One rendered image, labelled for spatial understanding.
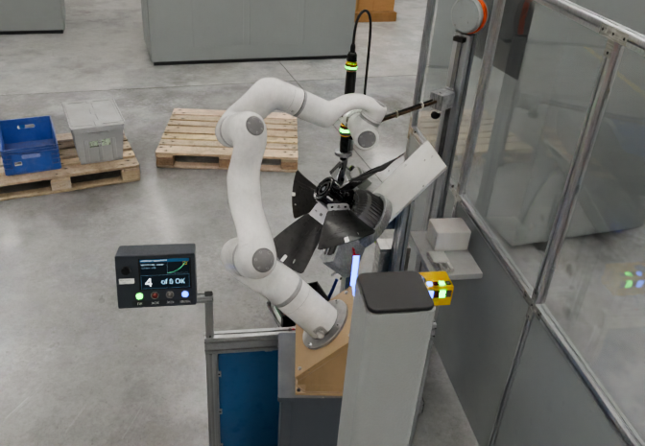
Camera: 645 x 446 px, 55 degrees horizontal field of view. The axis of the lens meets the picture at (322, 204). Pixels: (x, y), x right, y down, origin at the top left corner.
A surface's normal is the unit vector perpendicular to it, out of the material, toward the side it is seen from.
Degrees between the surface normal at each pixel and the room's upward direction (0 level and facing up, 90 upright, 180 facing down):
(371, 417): 90
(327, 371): 90
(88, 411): 0
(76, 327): 0
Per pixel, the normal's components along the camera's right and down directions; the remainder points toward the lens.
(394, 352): 0.16, 0.50
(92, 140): 0.42, 0.55
